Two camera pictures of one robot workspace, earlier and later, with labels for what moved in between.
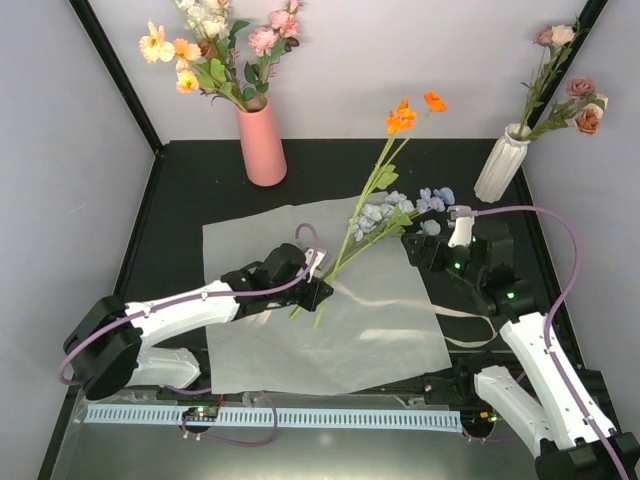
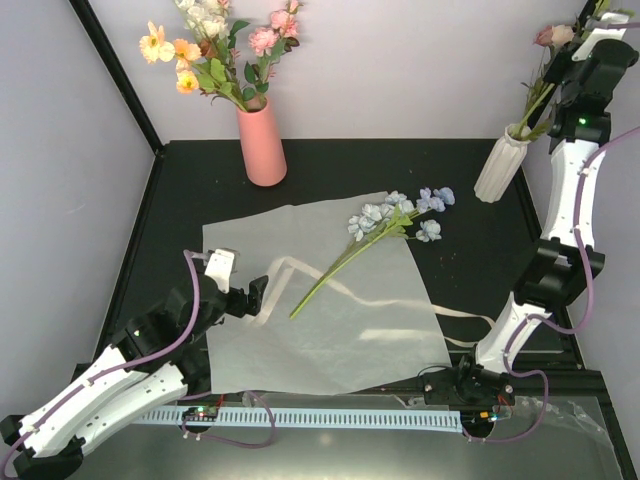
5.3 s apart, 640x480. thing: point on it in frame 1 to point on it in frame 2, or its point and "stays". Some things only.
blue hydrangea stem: (373, 223) stays
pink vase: (262, 148) stays
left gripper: (319, 292) to (240, 307)
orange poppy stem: (382, 167) to (595, 21)
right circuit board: (480, 417) stays
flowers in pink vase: (205, 54) stays
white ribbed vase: (503, 163) stays
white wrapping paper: (378, 326) stays
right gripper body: (470, 272) to (571, 90)
